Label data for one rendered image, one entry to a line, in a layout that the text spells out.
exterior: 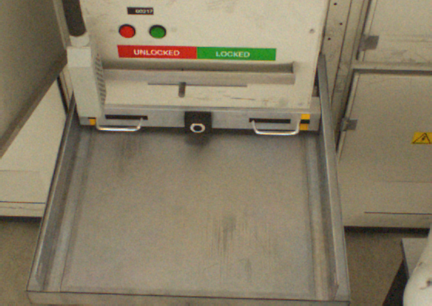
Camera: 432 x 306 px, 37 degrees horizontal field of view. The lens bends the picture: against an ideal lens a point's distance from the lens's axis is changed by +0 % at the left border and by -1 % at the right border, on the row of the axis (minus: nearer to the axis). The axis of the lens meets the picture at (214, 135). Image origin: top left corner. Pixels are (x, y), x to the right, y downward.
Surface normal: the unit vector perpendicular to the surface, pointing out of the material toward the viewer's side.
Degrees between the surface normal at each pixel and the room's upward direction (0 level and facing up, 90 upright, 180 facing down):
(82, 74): 90
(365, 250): 0
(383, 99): 90
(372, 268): 0
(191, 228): 0
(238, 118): 90
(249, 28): 90
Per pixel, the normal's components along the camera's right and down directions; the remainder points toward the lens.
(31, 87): 0.95, 0.25
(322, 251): 0.00, -0.64
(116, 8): -0.04, 0.77
